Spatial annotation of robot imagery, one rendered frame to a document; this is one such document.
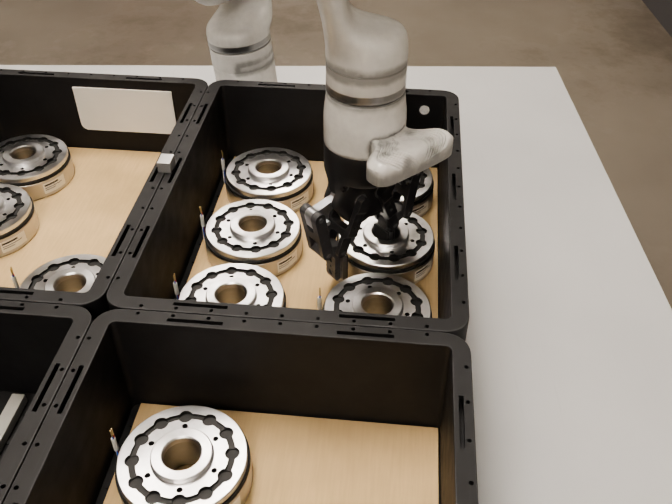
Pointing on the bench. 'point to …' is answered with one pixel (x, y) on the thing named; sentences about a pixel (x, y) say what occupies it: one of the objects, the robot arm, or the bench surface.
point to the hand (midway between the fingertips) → (360, 255)
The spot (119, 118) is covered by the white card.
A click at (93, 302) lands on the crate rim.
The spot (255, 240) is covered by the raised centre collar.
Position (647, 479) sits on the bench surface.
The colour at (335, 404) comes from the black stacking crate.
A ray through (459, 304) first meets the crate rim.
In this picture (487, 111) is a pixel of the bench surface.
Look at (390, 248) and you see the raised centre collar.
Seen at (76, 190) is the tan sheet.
